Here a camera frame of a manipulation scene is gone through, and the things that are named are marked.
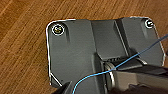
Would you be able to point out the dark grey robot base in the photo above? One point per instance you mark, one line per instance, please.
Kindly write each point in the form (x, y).
(73, 50)

